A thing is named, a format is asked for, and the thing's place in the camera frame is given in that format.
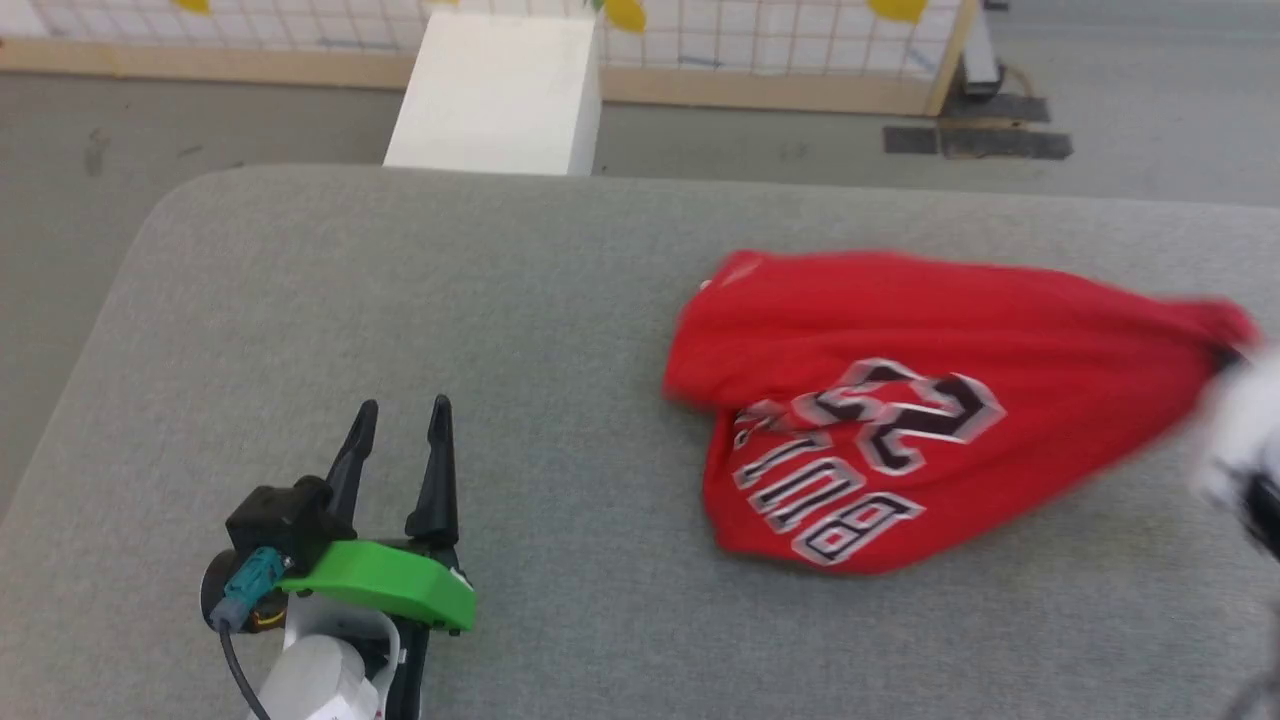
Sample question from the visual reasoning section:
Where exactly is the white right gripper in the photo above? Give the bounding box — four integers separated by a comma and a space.
1195, 350, 1280, 491

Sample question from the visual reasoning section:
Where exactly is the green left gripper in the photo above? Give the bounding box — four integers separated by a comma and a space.
280, 395, 476, 720

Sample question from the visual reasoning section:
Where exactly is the red jersey with white sleeves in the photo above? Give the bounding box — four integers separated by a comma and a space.
662, 250, 1261, 576

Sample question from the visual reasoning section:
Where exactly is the long black floor tape patch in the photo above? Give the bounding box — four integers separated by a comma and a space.
940, 128, 1073, 161

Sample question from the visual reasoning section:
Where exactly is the white rectangular block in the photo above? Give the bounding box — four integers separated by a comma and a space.
383, 10, 604, 178

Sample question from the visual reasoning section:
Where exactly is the grey fence support foot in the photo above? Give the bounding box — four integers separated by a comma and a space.
962, 5, 1004, 96

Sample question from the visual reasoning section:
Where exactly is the black cable with teal plug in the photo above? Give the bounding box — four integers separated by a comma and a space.
210, 548, 291, 720

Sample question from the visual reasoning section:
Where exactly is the dark fence base plate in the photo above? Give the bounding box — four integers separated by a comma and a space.
945, 93, 1051, 123

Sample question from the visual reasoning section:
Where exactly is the wood-framed wire mesh fence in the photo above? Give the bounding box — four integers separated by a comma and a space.
0, 0, 981, 116

